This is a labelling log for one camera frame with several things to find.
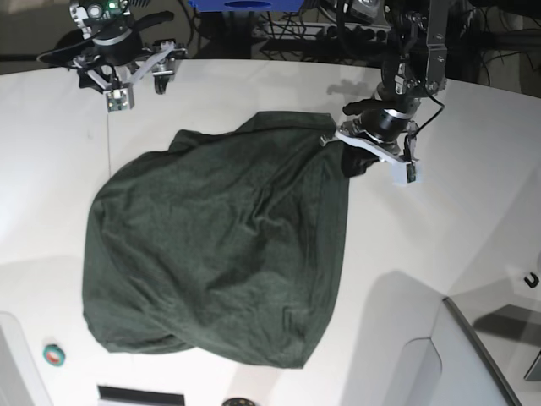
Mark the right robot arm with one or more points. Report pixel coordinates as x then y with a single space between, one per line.
101 10

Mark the small black round object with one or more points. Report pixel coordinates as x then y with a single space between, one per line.
238 402

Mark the black U-shaped hook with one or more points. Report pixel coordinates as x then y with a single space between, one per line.
532 280

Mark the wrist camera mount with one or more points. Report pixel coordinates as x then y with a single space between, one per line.
120 98
405 173

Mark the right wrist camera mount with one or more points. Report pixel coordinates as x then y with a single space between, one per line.
120 98

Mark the grey power strip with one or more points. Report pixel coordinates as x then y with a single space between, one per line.
294 30

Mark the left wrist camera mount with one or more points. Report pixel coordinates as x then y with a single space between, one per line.
405 173

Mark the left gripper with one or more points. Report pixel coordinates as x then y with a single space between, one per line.
380 121

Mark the dark green t-shirt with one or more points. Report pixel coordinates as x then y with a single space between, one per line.
232 243

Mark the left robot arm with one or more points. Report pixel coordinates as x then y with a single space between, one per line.
412 72

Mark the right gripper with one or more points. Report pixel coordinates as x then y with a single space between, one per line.
107 50

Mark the green red tape roll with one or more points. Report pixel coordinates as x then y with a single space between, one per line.
54 355

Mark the blue plastic bin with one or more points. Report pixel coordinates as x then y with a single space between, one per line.
246 5

